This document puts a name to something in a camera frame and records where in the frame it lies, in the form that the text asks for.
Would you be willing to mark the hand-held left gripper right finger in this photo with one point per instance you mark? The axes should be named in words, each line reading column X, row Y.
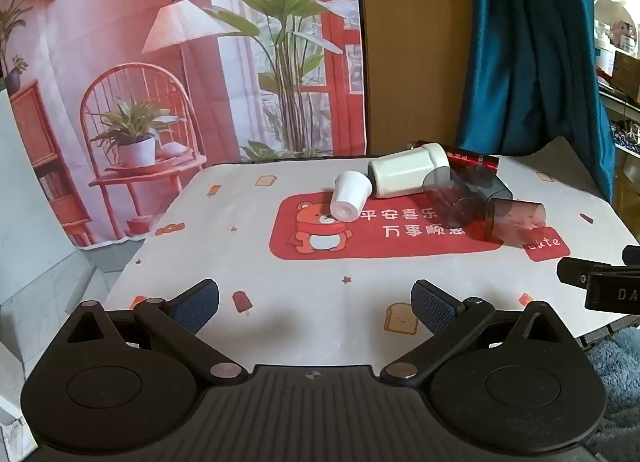
column 436, row 306

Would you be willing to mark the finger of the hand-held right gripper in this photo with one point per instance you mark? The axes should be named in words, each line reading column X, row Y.
column 580, row 272

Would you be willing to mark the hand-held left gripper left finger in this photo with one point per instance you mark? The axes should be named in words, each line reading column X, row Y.
column 194, row 306

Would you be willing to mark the small white cup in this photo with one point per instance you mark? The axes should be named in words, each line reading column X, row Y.
column 350, row 194

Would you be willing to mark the grey transparent cup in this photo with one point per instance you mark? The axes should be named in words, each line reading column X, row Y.
column 487, row 182
column 515, row 222
column 452, row 202

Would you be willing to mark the large white cup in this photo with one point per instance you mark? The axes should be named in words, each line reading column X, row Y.
column 407, row 173

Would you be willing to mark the blue fluffy rug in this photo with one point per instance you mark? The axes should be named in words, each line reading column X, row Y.
column 617, row 392

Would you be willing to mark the bear print tablecloth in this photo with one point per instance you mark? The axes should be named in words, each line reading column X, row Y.
column 310, row 287

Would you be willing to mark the red box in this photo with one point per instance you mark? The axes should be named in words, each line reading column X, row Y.
column 475, row 160

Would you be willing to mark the cluttered storage shelf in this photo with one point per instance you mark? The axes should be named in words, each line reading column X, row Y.
column 622, row 107

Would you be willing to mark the brown cardboard box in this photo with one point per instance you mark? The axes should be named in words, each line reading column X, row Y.
column 626, row 68

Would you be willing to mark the teal curtain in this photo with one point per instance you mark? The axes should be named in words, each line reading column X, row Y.
column 530, row 52

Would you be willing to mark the wooden board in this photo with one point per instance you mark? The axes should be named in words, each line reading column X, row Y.
column 415, row 42

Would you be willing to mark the printed room scene wall cloth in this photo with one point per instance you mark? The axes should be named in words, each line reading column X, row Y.
column 150, row 92

